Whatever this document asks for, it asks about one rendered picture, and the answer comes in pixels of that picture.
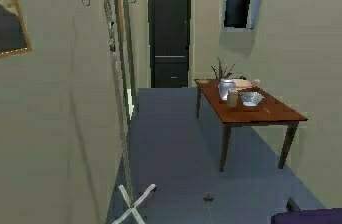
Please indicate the grey vase with twigs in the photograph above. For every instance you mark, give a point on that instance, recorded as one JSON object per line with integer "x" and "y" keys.
{"x": 226, "y": 87}

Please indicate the beige cup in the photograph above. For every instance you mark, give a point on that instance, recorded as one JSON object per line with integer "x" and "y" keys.
{"x": 232, "y": 98}

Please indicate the black fridge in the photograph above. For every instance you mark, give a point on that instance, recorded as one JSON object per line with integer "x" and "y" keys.
{"x": 169, "y": 43}

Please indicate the brown wooden table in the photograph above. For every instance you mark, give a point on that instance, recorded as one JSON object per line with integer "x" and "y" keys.
{"x": 245, "y": 111}

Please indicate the tan flat plate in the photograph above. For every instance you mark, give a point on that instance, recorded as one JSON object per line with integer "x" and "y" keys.
{"x": 243, "y": 82}

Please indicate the white bowl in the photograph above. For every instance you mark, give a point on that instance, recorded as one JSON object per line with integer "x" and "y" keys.
{"x": 251, "y": 98}

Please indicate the small pale pink object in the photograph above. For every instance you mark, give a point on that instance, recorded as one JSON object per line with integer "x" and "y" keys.
{"x": 255, "y": 82}

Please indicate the small red floor object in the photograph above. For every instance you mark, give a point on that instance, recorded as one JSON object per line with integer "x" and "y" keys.
{"x": 208, "y": 198}

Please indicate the thin pencil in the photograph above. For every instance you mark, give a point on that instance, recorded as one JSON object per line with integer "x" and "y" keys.
{"x": 266, "y": 110}

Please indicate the white coat stand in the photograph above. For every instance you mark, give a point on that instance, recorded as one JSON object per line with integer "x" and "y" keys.
{"x": 133, "y": 206}

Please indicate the purple sofa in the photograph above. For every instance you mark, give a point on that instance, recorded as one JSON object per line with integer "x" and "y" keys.
{"x": 319, "y": 216}

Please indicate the dark wall window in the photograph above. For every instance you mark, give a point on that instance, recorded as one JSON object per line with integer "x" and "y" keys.
{"x": 237, "y": 13}

